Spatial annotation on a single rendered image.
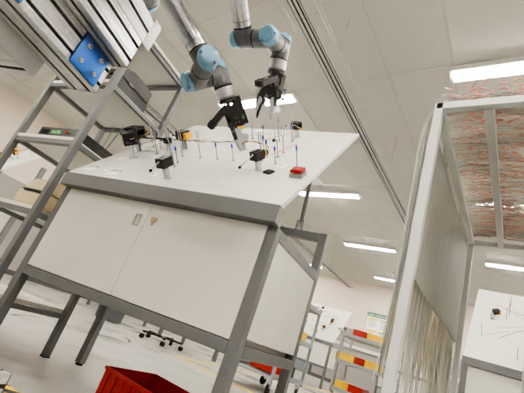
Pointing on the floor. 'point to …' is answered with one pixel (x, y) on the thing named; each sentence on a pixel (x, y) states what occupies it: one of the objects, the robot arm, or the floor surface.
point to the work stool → (161, 338)
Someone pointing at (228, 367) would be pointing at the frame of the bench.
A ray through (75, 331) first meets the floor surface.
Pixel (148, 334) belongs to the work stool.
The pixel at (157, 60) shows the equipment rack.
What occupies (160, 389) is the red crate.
